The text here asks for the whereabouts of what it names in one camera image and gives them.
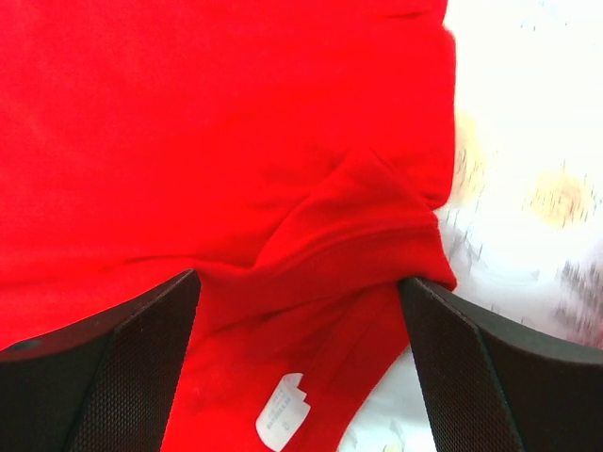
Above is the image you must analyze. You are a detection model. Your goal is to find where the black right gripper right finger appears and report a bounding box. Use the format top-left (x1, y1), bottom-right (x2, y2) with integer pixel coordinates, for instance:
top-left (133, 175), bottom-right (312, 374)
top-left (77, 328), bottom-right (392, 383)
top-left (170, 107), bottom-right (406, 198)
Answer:
top-left (399, 278), bottom-right (602, 452)

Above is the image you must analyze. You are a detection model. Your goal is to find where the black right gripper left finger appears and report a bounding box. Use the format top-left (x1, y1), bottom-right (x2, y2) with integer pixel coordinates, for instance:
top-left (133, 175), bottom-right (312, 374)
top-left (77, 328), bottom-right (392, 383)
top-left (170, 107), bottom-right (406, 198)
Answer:
top-left (1, 269), bottom-right (201, 452)

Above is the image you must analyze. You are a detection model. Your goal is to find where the floral patterned table mat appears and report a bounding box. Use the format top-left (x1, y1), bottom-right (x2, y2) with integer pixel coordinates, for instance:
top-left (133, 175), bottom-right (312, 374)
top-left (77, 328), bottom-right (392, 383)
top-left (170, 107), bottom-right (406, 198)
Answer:
top-left (339, 1), bottom-right (602, 451)

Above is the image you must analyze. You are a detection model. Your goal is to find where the red t shirt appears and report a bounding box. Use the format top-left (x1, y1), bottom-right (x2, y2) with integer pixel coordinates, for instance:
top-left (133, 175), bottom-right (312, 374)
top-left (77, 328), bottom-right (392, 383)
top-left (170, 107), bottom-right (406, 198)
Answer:
top-left (1, 1), bottom-right (456, 451)

